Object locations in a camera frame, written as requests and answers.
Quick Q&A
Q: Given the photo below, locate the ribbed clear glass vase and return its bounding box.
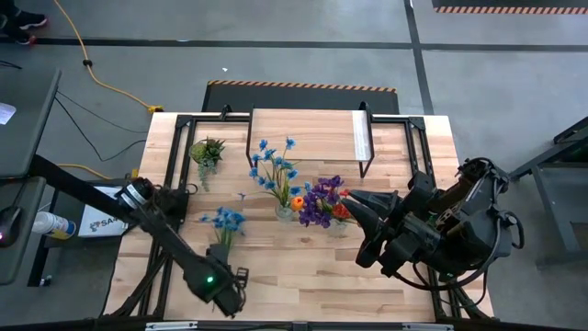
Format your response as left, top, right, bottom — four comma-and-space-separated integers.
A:
274, 204, 296, 225

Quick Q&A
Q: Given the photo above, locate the wooden shelf with black legs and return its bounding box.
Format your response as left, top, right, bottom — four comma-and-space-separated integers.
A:
245, 101, 376, 179

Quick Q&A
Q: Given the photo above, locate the white blue yellow bottle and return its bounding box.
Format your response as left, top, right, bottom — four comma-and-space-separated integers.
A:
31, 211, 77, 241

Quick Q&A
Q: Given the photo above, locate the black metal rig frame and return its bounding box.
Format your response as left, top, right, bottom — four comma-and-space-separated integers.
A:
103, 112, 495, 323

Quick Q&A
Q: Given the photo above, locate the white printed cardboard box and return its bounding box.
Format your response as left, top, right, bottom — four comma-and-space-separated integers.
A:
77, 183, 134, 239

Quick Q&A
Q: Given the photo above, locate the grey metal stand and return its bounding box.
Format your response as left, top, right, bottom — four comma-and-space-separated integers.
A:
507, 117, 588, 268

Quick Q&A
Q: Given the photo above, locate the red artificial flower bunch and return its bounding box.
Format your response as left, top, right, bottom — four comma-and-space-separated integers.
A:
330, 188, 357, 226

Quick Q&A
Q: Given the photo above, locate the black computer mouse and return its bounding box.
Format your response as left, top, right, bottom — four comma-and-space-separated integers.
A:
0, 205, 23, 249

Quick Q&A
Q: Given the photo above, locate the blue artificial flower bunch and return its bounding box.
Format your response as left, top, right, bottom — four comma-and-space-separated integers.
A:
198, 206, 248, 266
236, 136, 304, 217

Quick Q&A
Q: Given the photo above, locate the white paper sheet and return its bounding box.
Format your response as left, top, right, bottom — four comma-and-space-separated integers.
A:
0, 101, 17, 126

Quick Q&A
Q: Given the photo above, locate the orange artificial tulip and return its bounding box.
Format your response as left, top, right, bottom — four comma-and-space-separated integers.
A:
287, 196, 306, 217

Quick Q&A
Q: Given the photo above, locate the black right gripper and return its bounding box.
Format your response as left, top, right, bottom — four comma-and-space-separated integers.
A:
342, 183, 443, 278

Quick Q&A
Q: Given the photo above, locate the yellow floor cable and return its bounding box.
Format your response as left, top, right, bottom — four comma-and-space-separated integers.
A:
52, 0, 164, 180

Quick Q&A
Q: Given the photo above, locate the black floor cable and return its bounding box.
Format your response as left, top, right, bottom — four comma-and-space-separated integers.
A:
53, 90, 149, 163

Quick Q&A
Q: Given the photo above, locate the silver metal bracket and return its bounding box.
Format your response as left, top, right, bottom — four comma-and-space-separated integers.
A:
145, 321, 198, 331
402, 323, 454, 331

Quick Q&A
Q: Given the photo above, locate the black hazard-striped floor mat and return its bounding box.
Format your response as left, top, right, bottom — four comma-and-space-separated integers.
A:
431, 0, 588, 15
201, 79, 400, 116

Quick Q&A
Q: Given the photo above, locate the purple artificial flower bunch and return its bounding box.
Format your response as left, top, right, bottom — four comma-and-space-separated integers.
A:
298, 174, 346, 230

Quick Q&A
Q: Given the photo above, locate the dark grey keyboard tray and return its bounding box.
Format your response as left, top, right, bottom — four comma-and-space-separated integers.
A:
0, 177, 47, 286

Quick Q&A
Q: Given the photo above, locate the green succulent plant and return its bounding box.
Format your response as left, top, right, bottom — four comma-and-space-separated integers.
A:
188, 136, 227, 193

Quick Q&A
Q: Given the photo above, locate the large dark grey desk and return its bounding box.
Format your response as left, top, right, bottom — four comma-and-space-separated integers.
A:
0, 68, 63, 180

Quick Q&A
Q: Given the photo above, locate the person's black shoe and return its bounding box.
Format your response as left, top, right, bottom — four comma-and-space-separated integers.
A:
0, 27, 39, 46
13, 11, 49, 31

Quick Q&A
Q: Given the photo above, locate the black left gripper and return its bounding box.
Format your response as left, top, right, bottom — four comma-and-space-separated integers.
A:
183, 243, 250, 319

